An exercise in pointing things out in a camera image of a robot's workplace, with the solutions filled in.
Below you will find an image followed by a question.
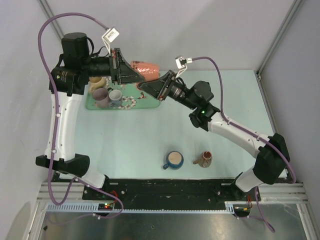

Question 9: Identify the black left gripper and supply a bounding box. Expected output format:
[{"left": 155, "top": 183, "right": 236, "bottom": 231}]
[{"left": 82, "top": 48, "right": 146, "bottom": 85}]

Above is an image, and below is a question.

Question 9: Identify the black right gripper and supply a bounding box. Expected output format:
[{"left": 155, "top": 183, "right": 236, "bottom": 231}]
[{"left": 137, "top": 71, "right": 197, "bottom": 111}]

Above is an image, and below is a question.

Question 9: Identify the salmon pink mug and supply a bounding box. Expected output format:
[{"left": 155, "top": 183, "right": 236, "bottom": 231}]
[{"left": 130, "top": 60, "right": 160, "bottom": 82}]

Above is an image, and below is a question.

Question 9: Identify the grey blue small mug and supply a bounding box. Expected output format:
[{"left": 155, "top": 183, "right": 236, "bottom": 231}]
[{"left": 108, "top": 89, "right": 123, "bottom": 107}]

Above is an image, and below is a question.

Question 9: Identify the beige round mug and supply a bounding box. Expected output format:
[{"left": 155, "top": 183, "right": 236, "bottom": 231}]
[{"left": 88, "top": 76, "right": 106, "bottom": 94}]

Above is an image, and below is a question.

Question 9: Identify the lilac mug black handle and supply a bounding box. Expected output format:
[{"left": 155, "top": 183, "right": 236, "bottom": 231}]
[{"left": 92, "top": 88, "right": 110, "bottom": 108}]

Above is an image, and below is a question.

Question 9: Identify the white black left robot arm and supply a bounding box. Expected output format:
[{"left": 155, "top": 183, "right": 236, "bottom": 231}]
[{"left": 36, "top": 28, "right": 145, "bottom": 200}]

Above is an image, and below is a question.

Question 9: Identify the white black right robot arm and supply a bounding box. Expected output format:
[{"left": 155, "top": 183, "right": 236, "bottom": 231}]
[{"left": 137, "top": 70, "right": 290, "bottom": 201}]

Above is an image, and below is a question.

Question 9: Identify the dark blue mug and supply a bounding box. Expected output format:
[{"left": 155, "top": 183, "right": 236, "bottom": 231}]
[{"left": 162, "top": 151, "right": 184, "bottom": 170}]

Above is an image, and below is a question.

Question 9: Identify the brown striped mug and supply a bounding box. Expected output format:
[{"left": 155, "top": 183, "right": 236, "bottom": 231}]
[{"left": 193, "top": 151, "right": 213, "bottom": 168}]

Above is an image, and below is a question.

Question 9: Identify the green floral placemat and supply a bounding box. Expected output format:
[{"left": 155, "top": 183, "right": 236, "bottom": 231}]
[{"left": 85, "top": 76, "right": 160, "bottom": 111}]

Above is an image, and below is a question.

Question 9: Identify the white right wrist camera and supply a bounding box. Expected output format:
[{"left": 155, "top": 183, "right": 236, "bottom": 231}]
[{"left": 175, "top": 55, "right": 193, "bottom": 78}]

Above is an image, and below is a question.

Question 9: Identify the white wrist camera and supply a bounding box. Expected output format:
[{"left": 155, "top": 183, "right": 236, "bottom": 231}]
[
  {"left": 101, "top": 27, "right": 120, "bottom": 53},
  {"left": 175, "top": 55, "right": 193, "bottom": 78}
]

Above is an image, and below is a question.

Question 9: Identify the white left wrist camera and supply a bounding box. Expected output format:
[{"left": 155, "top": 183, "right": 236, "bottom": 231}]
[{"left": 101, "top": 27, "right": 120, "bottom": 53}]

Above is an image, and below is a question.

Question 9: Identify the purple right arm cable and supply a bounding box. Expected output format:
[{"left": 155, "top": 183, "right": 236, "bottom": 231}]
[{"left": 191, "top": 56, "right": 297, "bottom": 233}]

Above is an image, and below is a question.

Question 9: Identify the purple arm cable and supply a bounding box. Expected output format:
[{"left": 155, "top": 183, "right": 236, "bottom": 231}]
[
  {"left": 37, "top": 12, "right": 125, "bottom": 225},
  {"left": 191, "top": 56, "right": 297, "bottom": 233}
]

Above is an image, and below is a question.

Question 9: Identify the left aluminium frame post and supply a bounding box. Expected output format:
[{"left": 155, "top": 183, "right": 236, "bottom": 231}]
[{"left": 37, "top": 0, "right": 86, "bottom": 78}]

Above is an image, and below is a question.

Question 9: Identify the aluminium frame post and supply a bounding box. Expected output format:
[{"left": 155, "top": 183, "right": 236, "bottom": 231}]
[
  {"left": 37, "top": 0, "right": 86, "bottom": 78},
  {"left": 256, "top": 0, "right": 305, "bottom": 78}
]

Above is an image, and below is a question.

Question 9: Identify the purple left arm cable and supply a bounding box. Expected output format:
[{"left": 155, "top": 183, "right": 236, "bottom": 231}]
[{"left": 37, "top": 12, "right": 125, "bottom": 225}]

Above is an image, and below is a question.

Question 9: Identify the grey slotted cable duct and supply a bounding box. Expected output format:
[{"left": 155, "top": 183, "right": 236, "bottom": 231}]
[{"left": 46, "top": 202, "right": 249, "bottom": 214}]

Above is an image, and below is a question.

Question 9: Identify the right aluminium frame post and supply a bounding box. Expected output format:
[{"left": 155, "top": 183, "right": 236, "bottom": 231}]
[{"left": 256, "top": 0, "right": 305, "bottom": 78}]

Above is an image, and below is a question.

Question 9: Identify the aluminium front rail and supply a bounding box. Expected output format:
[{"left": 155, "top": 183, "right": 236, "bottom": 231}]
[{"left": 36, "top": 182, "right": 309, "bottom": 204}]

